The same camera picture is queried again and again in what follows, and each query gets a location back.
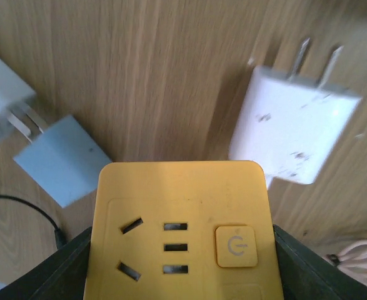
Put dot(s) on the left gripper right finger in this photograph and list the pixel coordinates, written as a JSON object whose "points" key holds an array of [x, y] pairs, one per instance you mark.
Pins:
{"points": [[305, 275]]}

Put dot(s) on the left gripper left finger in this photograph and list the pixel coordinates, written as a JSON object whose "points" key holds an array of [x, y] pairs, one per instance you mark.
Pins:
{"points": [[61, 276]]}

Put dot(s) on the yellow cube socket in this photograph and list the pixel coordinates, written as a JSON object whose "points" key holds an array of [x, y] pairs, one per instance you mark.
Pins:
{"points": [[182, 230]]}

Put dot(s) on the light blue small plug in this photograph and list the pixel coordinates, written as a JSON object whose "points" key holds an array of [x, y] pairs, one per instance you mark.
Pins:
{"points": [[62, 159]]}

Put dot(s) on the white charger plug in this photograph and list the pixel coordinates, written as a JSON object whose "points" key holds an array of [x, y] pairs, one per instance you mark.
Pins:
{"points": [[289, 124]]}

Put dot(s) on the white cube adapter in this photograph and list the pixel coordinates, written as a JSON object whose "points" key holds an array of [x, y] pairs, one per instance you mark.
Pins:
{"points": [[15, 97]]}

